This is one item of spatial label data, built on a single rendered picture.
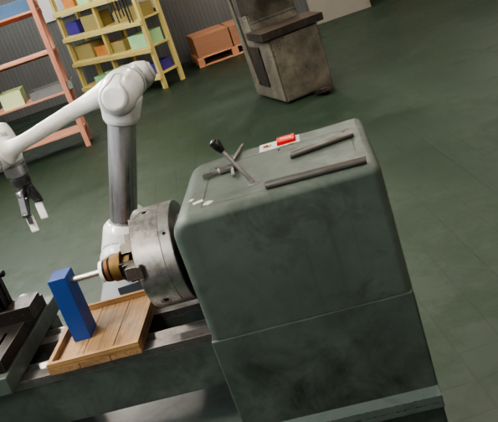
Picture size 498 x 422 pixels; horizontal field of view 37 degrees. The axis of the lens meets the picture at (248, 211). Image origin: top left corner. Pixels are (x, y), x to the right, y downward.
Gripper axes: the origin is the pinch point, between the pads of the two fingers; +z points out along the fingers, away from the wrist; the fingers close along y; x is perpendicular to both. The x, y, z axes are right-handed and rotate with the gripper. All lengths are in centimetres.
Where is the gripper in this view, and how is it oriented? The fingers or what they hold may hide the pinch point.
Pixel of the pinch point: (39, 222)
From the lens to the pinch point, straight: 306.8
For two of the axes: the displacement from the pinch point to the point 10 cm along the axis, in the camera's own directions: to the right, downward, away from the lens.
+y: 0.1, -3.6, 9.3
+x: -9.5, 2.8, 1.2
